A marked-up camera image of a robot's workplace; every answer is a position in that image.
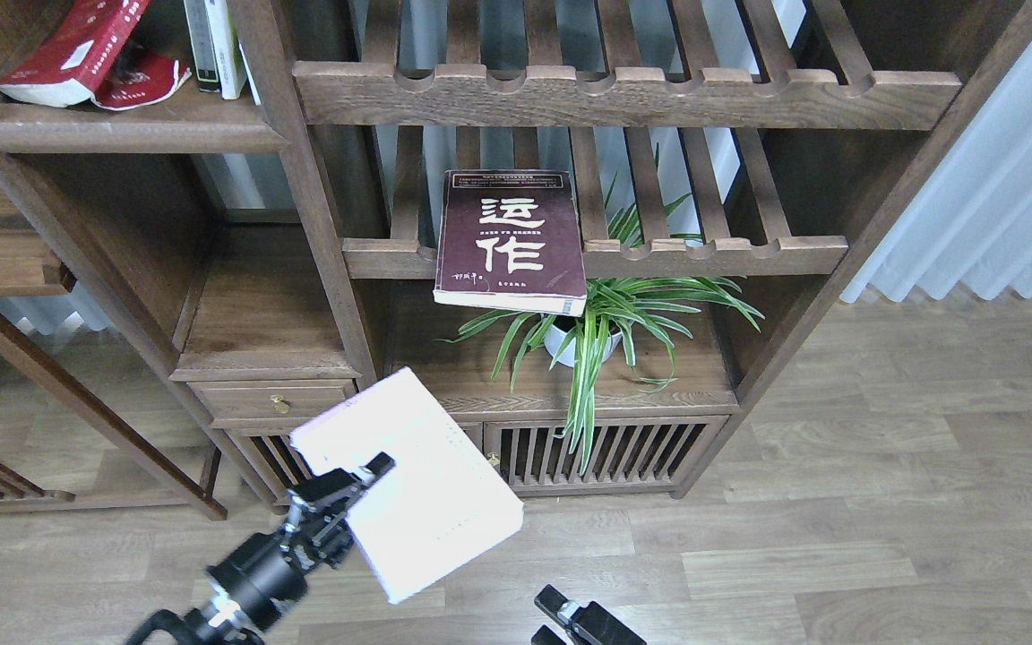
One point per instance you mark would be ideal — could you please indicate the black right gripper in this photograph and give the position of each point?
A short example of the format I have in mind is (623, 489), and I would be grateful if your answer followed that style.
(589, 624)

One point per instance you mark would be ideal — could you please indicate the dark wooden bookshelf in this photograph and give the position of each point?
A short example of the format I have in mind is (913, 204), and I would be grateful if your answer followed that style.
(286, 247)

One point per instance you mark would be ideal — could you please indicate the white plant pot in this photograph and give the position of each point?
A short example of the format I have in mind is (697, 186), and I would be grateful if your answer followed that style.
(565, 353)

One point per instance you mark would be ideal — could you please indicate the dark brown book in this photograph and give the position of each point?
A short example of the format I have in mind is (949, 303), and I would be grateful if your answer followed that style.
(510, 240)

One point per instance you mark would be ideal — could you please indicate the white book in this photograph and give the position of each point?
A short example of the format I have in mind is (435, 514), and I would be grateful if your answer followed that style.
(226, 47)
(440, 506)

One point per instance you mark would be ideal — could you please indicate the white upright book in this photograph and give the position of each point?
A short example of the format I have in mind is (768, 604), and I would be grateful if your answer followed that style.
(226, 47)

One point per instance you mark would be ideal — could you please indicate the green spider plant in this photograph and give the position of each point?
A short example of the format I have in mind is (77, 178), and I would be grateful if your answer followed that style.
(628, 304)

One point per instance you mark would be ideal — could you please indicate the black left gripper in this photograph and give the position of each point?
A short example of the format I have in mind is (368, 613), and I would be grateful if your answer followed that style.
(265, 577)

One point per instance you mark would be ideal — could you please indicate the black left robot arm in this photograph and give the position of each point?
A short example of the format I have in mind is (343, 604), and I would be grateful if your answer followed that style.
(191, 628)

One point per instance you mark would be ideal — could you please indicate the brass drawer knob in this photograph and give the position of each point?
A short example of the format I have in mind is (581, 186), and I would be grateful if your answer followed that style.
(280, 404)

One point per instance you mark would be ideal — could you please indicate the red book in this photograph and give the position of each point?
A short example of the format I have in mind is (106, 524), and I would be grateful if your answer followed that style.
(92, 56)

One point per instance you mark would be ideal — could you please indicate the grey upright book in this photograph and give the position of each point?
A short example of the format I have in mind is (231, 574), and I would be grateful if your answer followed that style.
(204, 56)

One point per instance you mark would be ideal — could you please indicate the white curtain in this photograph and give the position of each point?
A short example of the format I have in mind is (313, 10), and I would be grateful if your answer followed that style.
(971, 224)

